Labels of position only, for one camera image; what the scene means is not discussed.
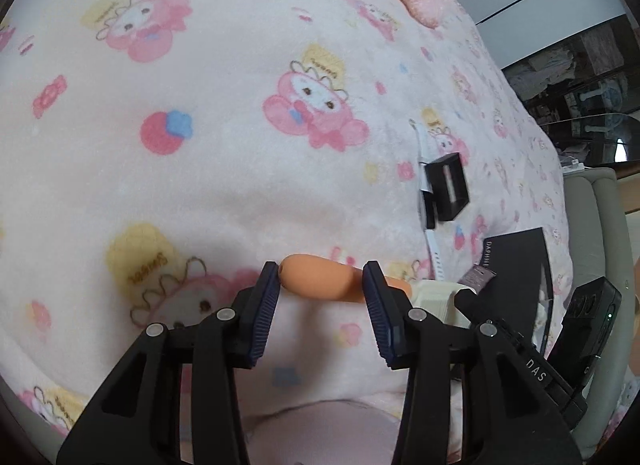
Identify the grey padded headboard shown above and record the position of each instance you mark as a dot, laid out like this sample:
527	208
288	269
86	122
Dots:
600	235

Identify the white power strip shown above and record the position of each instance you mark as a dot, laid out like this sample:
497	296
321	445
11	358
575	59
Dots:
572	166

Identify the black cardboard box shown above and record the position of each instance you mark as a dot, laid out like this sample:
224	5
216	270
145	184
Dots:
515	270

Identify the cream white box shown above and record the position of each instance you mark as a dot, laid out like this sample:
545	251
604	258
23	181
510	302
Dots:
440	302

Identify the white smartwatch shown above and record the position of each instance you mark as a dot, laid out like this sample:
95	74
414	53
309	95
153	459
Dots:
439	255

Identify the dark glass wardrobe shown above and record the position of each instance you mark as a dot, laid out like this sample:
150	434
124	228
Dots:
590	95

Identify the white wardrobe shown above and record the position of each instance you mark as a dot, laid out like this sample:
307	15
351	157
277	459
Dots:
540	0

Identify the mauve packet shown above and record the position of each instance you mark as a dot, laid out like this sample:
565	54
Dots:
479	279

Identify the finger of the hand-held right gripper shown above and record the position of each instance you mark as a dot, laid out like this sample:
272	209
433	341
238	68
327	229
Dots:
540	370

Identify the pink cartoon printed blanket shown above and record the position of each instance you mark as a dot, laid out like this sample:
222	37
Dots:
200	170

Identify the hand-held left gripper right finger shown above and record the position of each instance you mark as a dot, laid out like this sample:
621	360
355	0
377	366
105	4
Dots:
380	315

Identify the black square display box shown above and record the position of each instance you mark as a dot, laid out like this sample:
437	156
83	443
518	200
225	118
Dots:
450	185

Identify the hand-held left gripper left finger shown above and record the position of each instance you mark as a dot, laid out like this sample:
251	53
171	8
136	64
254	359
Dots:
267	305

